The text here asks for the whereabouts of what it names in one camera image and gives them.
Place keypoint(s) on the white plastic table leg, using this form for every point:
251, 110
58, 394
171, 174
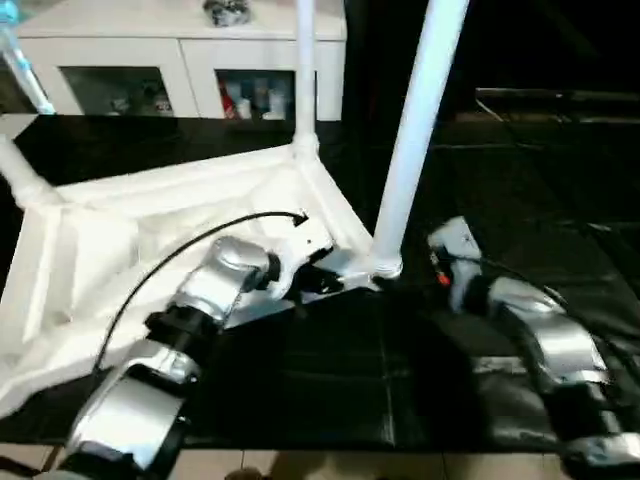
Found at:
415, 130
25, 175
305, 70

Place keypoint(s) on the white plastic table top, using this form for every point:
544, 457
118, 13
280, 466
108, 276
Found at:
120, 230

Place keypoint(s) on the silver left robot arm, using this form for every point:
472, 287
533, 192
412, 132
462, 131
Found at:
180, 340

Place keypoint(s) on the black work mat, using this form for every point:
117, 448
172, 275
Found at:
320, 380

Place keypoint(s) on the crumpled silver object on cabinet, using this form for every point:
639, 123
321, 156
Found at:
227, 11

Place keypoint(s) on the white glass-door cabinet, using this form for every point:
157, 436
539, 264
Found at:
150, 45

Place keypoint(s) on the black metal bar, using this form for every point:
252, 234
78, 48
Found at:
560, 96

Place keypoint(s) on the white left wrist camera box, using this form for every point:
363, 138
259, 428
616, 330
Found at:
300, 250

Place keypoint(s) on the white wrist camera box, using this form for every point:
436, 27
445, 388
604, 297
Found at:
300, 250
455, 255

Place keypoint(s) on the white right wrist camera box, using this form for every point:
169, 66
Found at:
455, 255

